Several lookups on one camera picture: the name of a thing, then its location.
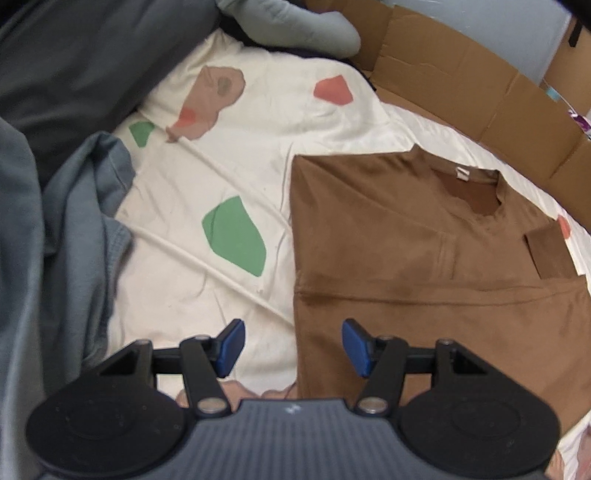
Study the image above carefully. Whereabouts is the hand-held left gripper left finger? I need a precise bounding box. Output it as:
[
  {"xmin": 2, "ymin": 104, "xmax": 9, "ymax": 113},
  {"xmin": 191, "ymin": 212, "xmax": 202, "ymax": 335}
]
[{"xmin": 97, "ymin": 318, "xmax": 245, "ymax": 417}]

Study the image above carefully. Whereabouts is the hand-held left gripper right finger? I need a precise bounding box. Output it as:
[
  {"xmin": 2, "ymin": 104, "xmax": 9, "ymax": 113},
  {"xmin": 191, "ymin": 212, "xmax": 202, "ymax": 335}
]
[{"xmin": 342, "ymin": 318, "xmax": 490, "ymax": 415}]

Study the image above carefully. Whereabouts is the brown printed t-shirt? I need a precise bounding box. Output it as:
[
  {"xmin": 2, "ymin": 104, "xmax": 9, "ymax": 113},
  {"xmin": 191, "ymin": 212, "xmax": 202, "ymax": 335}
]
[{"xmin": 288, "ymin": 144, "xmax": 591, "ymax": 430}]

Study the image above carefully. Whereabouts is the blue grey garment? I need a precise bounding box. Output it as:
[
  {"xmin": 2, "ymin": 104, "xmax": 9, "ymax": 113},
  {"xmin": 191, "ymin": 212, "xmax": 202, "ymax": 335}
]
[{"xmin": 41, "ymin": 131, "xmax": 137, "ymax": 402}]

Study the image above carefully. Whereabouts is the cream bear print blanket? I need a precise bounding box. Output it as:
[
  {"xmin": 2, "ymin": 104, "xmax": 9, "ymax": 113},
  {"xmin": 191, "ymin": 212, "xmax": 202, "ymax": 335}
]
[{"xmin": 106, "ymin": 30, "xmax": 591, "ymax": 480}]

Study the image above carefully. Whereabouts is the brown cardboard sheet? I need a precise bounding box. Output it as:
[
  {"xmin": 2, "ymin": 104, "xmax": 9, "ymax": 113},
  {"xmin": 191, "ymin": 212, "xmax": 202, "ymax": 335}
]
[{"xmin": 305, "ymin": 0, "xmax": 591, "ymax": 217}]

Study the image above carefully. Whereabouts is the dark grey pillow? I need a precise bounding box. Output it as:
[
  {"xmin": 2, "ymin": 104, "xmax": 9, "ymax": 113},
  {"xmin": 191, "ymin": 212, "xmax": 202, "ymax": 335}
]
[{"xmin": 0, "ymin": 0, "xmax": 220, "ymax": 185}]

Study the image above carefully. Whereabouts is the grey neck pillow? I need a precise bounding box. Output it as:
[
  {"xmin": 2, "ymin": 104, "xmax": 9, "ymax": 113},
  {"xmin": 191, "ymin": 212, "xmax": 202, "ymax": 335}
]
[{"xmin": 217, "ymin": 0, "xmax": 362, "ymax": 58}]

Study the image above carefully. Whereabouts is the grey appliance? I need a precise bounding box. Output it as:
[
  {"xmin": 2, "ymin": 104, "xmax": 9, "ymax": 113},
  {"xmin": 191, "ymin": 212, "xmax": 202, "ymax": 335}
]
[{"xmin": 392, "ymin": 0, "xmax": 573, "ymax": 86}]

